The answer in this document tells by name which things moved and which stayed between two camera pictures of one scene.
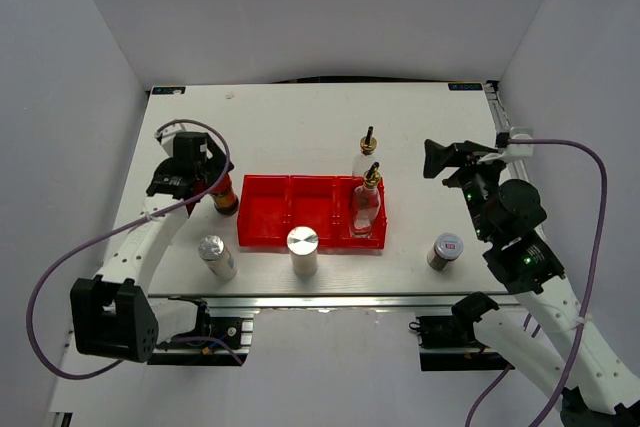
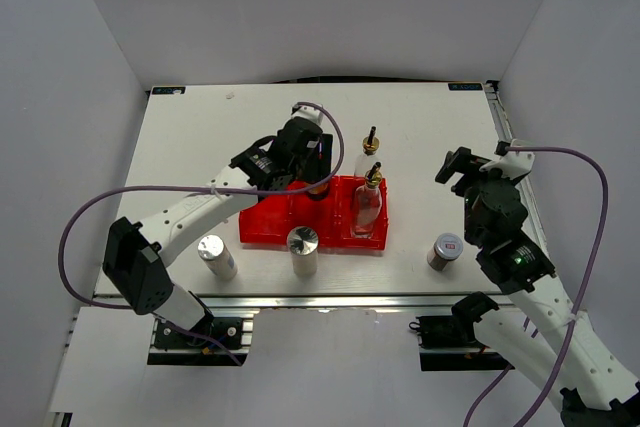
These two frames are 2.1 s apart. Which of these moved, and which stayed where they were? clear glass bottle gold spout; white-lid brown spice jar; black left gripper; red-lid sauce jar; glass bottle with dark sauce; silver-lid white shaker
Moved: red-lid sauce jar; black left gripper
Stayed: clear glass bottle gold spout; white-lid brown spice jar; glass bottle with dark sauce; silver-lid white shaker
